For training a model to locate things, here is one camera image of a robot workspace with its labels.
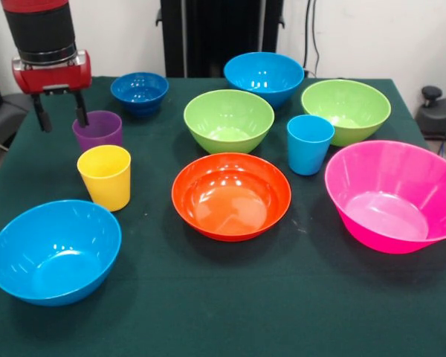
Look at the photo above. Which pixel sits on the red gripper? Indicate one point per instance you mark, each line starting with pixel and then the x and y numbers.
pixel 52 78

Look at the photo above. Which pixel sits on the purple cup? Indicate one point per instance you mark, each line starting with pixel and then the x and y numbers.
pixel 104 135

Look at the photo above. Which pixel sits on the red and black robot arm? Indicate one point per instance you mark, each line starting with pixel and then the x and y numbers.
pixel 41 29

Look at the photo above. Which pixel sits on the small dark blue bowl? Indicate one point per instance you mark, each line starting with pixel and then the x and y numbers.
pixel 139 94

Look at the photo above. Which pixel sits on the yellow cup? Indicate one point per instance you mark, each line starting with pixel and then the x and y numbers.
pixel 108 186

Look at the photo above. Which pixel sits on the light blue bowl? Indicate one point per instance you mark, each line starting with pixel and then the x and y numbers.
pixel 264 74
pixel 55 256

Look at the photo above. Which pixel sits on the green bowl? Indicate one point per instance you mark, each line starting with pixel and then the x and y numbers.
pixel 228 122
pixel 345 108

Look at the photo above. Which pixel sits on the orange bowl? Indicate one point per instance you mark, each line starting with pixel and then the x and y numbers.
pixel 230 204

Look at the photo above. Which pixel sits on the dark green table cloth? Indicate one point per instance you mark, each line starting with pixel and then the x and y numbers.
pixel 223 297

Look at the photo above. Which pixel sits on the light blue cup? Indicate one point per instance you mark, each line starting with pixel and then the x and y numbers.
pixel 308 148

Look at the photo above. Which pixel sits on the pink bowl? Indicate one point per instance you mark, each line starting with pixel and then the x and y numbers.
pixel 390 208

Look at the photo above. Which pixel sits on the black pedestal leg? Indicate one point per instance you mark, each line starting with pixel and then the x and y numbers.
pixel 3 115
pixel 438 119

